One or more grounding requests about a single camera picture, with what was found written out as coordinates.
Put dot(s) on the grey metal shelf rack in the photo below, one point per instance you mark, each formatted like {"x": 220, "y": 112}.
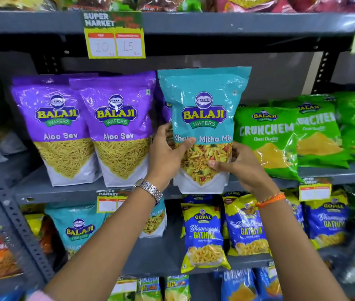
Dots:
{"x": 227, "y": 24}

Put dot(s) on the large yellow price tag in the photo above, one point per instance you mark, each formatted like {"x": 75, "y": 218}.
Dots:
{"x": 114, "y": 37}

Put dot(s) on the pink sleeve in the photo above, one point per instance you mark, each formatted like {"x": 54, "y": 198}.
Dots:
{"x": 39, "y": 296}

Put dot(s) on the blue yellow snack packet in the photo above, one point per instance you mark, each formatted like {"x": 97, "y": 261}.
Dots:
{"x": 246, "y": 225}
{"x": 326, "y": 221}
{"x": 295, "y": 210}
{"x": 196, "y": 198}
{"x": 203, "y": 235}

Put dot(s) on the purple snack packet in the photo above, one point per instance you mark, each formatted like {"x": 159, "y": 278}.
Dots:
{"x": 164, "y": 106}
{"x": 61, "y": 122}
{"x": 121, "y": 122}

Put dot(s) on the person's left hand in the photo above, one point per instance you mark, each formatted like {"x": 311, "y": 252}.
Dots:
{"x": 161, "y": 159}

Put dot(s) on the small yellow price tag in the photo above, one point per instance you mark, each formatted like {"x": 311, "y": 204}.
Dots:
{"x": 315, "y": 189}
{"x": 110, "y": 202}

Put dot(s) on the teal mixed snack packet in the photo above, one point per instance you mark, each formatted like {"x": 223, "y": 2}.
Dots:
{"x": 204, "y": 103}

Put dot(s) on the row of mixed colour packets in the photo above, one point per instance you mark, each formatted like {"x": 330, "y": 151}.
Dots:
{"x": 152, "y": 3}

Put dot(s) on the blue orange snack packet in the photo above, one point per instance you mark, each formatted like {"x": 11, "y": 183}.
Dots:
{"x": 237, "y": 286}
{"x": 270, "y": 283}

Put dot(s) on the person's left thumb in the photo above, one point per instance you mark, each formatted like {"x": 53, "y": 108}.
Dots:
{"x": 184, "y": 146}

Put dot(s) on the person's right thumb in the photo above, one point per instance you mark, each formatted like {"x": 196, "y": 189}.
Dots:
{"x": 220, "y": 166}

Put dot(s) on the silver metal wristwatch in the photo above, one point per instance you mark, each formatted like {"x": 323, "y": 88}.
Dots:
{"x": 150, "y": 188}

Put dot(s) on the person's left forearm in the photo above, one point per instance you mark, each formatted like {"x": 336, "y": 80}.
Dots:
{"x": 108, "y": 247}

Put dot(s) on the person's right forearm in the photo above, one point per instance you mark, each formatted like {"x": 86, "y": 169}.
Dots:
{"x": 290, "y": 247}

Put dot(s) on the person's right hand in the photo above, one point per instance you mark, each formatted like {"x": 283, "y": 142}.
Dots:
{"x": 246, "y": 172}

